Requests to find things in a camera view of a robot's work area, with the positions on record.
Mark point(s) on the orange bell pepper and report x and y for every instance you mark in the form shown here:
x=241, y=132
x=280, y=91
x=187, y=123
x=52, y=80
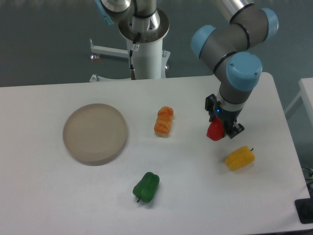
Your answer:
x=163, y=122

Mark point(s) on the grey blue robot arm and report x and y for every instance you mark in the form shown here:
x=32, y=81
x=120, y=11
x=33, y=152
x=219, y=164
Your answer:
x=225, y=52

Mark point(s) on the white side table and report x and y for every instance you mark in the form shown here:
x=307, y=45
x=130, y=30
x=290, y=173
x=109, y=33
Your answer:
x=304, y=96

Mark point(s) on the red bell pepper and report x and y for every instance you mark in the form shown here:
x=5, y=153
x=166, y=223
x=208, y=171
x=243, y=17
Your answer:
x=213, y=131

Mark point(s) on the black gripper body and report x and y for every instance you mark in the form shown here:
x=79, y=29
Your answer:
x=228, y=118

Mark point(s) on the black box at edge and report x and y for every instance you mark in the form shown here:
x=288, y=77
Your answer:
x=304, y=209

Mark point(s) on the beige round plate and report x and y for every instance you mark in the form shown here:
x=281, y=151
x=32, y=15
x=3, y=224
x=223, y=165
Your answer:
x=95, y=134

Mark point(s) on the yellow bell pepper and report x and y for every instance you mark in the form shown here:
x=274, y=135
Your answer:
x=239, y=158

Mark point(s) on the green bell pepper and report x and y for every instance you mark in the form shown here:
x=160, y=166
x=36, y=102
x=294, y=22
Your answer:
x=146, y=188

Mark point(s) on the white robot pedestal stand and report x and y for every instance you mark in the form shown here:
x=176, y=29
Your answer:
x=144, y=39

